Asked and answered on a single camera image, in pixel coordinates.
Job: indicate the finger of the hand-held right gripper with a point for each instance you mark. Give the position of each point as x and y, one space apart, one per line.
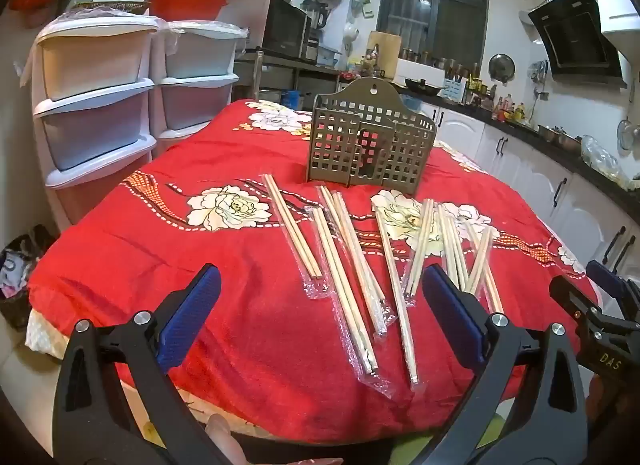
567 295
602 275

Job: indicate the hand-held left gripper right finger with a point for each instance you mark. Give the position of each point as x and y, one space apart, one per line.
450 310

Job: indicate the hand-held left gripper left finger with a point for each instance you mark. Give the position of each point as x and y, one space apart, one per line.
192 315

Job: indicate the bunch of chopsticks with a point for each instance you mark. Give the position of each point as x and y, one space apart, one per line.
349 305

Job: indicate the brown perforated utensil holder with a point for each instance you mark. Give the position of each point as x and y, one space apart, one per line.
350 97

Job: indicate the hanging kitchen utensils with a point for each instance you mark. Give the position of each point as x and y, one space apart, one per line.
540 72

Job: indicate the person's left hand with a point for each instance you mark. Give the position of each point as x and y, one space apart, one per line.
222 440

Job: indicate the black countertop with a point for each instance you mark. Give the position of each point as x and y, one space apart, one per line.
620 197

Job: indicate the red floral blanket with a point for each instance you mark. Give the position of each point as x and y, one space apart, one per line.
280 345

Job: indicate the clear plastic bag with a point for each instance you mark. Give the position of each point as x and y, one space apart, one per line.
602 160

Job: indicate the white kitchen cabinets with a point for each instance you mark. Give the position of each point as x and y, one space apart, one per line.
530 170

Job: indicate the person's green garment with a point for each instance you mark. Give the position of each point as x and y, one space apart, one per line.
495 437

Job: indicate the hanging strainer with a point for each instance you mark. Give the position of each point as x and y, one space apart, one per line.
627 135

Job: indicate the steel pots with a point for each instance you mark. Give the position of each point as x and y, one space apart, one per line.
560 137

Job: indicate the dark bin with bags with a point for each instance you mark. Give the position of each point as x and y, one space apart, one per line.
20 275

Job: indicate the row of condiment bottles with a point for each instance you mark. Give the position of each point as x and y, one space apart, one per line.
500 107

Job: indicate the blue white knife block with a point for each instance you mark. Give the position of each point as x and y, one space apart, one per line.
455 90

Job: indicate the black wok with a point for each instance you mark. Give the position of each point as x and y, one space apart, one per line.
425 87

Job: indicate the hanging steel lid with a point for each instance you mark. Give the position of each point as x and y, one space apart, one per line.
501 68

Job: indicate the blue printed bag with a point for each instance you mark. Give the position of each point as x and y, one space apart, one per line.
290 99

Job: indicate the black range hood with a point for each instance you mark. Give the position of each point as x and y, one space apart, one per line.
575 35

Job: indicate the row of spice jars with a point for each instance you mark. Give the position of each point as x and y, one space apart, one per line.
430 59

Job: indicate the white plastic drawer unit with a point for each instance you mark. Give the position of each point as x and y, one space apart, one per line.
197 55
90 65

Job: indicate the wooden cutting board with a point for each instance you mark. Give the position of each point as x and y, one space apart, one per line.
390 52

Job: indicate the metal shelf rack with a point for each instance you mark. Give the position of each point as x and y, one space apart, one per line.
280 61

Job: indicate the light blue container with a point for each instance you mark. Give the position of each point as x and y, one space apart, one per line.
330 57

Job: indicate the white hanging ladle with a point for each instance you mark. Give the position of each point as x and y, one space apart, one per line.
351 34

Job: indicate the dark framed window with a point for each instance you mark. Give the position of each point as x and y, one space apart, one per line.
435 10

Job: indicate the black microwave oven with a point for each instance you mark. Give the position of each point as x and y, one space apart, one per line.
285 25

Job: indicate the red plastic basin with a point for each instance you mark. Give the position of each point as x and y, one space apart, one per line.
185 2

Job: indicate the woven flat tray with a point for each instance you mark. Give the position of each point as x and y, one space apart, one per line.
110 7

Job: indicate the black blender jug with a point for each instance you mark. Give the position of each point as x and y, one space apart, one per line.
315 17

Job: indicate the green hanging holder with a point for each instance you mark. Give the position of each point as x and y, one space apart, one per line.
362 0

